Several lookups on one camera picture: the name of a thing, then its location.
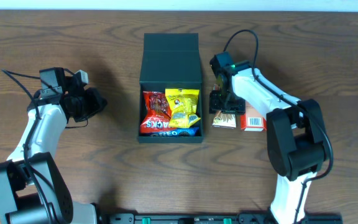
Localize brown Pocky box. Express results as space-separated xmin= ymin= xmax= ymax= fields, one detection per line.
xmin=212 ymin=111 xmax=237 ymax=129

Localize red snack box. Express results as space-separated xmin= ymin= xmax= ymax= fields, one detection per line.
xmin=240 ymin=101 xmax=267 ymax=132

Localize yellow candy bag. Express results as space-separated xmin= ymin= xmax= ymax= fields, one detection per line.
xmin=165 ymin=88 xmax=201 ymax=128

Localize black gift box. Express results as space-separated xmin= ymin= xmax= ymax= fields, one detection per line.
xmin=137 ymin=33 xmax=204 ymax=144

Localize red Hacks candy bag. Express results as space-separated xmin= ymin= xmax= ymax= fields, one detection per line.
xmin=140 ymin=91 xmax=173 ymax=134

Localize blue Oreo cookie pack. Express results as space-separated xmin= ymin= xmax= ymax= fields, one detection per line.
xmin=147 ymin=127 xmax=199 ymax=137

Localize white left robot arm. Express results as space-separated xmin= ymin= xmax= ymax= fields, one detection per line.
xmin=0 ymin=70 xmax=107 ymax=223

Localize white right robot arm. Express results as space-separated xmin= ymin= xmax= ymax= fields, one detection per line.
xmin=209 ymin=52 xmax=333 ymax=223

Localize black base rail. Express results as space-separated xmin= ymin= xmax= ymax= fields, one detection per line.
xmin=104 ymin=212 xmax=344 ymax=224

